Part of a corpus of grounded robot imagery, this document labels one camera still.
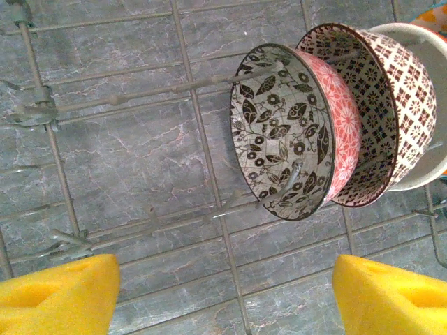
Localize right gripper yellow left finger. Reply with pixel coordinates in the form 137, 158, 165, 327
0, 253, 122, 335

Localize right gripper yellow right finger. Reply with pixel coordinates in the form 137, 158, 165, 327
331, 253, 447, 335

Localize brown geometric patterned bowl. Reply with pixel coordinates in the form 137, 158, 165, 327
295, 22, 437, 209

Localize grey wire dish rack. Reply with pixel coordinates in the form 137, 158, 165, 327
0, 0, 447, 335

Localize white bowl orange outside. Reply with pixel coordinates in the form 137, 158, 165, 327
359, 22, 447, 192

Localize orange floral bowl teal rim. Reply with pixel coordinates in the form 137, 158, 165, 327
409, 0, 447, 36

